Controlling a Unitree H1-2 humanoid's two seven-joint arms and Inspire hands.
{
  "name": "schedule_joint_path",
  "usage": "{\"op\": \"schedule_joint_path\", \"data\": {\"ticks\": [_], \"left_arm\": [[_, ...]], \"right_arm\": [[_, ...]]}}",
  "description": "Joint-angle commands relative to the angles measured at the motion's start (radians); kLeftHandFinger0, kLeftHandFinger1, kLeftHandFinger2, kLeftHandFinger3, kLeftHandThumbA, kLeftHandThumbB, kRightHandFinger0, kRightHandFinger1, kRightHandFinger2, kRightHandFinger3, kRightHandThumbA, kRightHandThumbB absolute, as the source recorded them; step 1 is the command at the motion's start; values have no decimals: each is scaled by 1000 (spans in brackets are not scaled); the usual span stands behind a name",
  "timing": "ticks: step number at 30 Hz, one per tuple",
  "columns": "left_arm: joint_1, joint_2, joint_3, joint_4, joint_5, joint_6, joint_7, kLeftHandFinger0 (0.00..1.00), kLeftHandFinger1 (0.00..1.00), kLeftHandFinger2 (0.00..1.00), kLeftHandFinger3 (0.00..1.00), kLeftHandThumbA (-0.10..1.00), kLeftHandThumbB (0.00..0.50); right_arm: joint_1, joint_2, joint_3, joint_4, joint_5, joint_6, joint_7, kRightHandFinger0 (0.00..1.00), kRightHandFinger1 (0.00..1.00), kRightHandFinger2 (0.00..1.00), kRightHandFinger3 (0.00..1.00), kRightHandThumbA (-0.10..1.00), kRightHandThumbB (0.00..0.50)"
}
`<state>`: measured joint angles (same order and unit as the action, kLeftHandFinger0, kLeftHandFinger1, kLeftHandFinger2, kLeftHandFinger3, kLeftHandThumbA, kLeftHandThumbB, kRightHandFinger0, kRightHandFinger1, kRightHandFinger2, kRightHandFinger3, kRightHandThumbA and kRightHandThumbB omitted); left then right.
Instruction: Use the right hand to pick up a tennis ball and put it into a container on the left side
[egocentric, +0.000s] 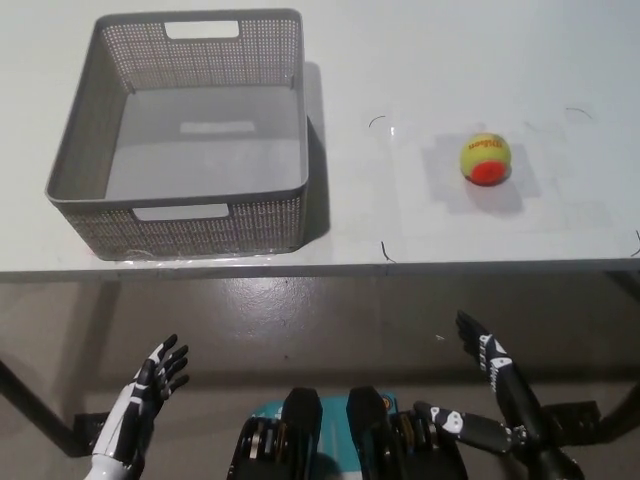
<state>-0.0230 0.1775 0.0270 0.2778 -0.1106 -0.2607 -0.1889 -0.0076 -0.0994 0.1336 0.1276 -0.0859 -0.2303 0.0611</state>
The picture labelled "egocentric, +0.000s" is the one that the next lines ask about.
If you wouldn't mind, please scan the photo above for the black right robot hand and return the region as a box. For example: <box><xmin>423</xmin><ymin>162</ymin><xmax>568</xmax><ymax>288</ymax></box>
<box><xmin>412</xmin><ymin>310</ymin><xmax>545</xmax><ymax>454</ymax></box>

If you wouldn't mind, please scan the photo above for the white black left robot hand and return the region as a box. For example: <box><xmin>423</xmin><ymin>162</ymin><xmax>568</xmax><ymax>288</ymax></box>
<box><xmin>91</xmin><ymin>334</ymin><xmax>191</xmax><ymax>465</ymax></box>

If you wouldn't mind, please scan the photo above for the yellow orange tennis ball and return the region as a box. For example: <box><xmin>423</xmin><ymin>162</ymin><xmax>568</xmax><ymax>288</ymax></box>
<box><xmin>459</xmin><ymin>131</ymin><xmax>512</xmax><ymax>186</ymax></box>

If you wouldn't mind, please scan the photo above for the black metal table leg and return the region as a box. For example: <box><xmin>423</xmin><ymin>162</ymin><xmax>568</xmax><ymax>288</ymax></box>
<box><xmin>597</xmin><ymin>368</ymin><xmax>640</xmax><ymax>445</ymax></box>
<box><xmin>0</xmin><ymin>344</ymin><xmax>109</xmax><ymax>459</ymax></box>

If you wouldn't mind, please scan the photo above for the grey perforated plastic basket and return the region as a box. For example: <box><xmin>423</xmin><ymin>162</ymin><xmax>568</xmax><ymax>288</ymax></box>
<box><xmin>43</xmin><ymin>7</ymin><xmax>309</xmax><ymax>261</ymax></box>

